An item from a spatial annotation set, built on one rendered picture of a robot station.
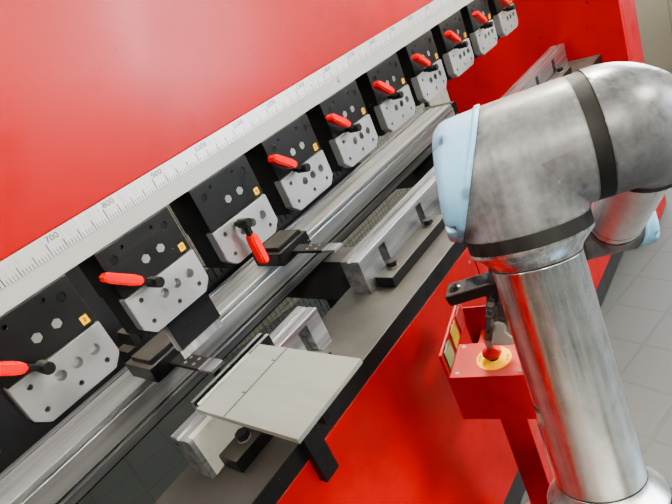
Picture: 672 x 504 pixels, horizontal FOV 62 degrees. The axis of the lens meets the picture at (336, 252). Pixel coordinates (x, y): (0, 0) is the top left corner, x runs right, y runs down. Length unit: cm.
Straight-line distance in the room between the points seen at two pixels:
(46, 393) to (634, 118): 79
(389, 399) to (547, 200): 83
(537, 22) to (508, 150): 230
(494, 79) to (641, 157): 243
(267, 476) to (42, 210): 57
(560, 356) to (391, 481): 82
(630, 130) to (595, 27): 223
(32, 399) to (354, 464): 62
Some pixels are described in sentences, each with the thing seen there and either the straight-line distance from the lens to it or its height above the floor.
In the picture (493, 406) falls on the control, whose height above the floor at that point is 70.
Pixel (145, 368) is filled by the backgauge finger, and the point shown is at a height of 102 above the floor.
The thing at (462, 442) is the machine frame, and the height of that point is 43.
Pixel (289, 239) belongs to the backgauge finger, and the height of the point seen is 103.
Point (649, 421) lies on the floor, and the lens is 211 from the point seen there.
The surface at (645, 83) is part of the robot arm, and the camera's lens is 53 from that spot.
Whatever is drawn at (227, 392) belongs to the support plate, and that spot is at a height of 100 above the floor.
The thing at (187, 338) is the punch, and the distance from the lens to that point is 104.
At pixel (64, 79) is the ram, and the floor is 158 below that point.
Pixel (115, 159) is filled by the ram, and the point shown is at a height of 145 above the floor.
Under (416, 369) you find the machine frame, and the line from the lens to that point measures 133.
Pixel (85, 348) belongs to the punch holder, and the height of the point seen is 123.
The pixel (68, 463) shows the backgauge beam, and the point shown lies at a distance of 126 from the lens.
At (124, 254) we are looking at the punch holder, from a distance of 94.
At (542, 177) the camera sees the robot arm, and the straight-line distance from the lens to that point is 50.
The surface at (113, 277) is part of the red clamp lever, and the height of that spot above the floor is 131.
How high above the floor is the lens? 154
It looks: 24 degrees down
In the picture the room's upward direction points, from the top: 24 degrees counter-clockwise
